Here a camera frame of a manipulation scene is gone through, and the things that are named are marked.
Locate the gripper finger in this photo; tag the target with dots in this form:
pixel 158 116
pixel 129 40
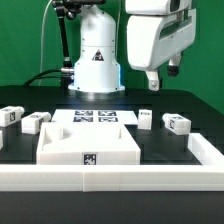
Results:
pixel 173 65
pixel 153 80

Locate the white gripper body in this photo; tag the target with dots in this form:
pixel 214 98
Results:
pixel 153 40

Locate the white square table top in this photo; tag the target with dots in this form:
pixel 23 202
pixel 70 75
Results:
pixel 86 144

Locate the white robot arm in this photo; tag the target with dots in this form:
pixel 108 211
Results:
pixel 97 70

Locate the small white tagged block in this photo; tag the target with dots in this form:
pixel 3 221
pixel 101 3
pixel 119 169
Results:
pixel 145 119

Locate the white tag sheet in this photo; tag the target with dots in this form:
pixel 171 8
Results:
pixel 69 115

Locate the white U-shaped fence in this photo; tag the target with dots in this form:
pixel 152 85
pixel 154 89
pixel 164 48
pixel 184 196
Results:
pixel 207 175

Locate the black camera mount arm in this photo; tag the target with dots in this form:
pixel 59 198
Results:
pixel 69 9

